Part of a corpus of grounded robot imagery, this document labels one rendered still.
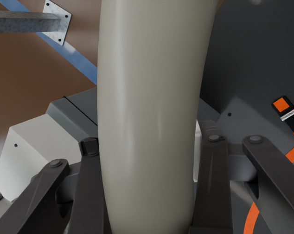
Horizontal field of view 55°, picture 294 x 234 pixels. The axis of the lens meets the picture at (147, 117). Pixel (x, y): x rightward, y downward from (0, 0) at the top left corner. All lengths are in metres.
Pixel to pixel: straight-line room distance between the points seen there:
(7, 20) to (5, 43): 0.64
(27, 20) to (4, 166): 0.95
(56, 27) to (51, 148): 1.16
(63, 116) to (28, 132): 0.11
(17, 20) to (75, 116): 0.88
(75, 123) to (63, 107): 0.06
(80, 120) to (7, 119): 1.59
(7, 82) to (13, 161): 1.47
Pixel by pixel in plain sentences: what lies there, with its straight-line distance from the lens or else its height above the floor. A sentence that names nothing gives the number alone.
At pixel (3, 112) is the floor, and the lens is 2.39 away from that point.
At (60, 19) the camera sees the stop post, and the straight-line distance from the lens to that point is 1.81.
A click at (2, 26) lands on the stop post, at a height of 0.39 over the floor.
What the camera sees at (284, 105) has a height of 0.03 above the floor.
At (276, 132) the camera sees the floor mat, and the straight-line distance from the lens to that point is 1.43.
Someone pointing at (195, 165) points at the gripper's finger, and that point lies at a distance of 0.15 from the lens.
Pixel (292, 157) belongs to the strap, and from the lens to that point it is 1.47.
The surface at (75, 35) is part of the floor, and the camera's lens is 1.76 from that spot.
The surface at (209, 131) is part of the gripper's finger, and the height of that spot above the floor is 1.21.
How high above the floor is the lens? 1.37
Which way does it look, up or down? 59 degrees down
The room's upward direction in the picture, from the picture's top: 123 degrees counter-clockwise
